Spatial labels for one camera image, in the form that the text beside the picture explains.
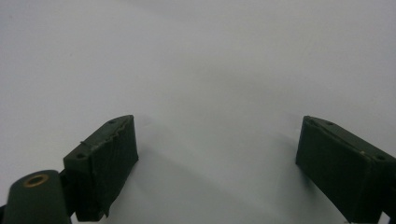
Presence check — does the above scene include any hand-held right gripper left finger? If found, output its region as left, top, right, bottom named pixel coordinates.
left=63, top=114, right=140, bottom=222

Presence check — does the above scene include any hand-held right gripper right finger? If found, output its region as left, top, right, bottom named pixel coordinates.
left=295, top=115, right=396, bottom=224

